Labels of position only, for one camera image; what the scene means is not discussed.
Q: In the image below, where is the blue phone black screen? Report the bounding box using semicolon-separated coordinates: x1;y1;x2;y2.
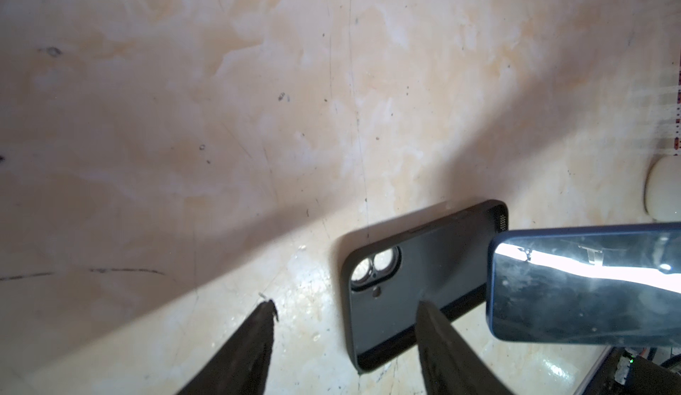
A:
486;222;680;347

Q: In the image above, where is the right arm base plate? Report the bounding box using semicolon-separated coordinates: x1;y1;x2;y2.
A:
575;347;680;395

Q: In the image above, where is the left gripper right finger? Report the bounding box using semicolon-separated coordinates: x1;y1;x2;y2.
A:
415;301;511;394

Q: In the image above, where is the black phone case top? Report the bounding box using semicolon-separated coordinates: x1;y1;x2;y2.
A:
340;200;509;374

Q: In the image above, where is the white mug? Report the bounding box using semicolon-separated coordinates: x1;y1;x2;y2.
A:
645;155;681;222

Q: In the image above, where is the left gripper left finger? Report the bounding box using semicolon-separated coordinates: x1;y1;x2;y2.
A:
179;300;278;395

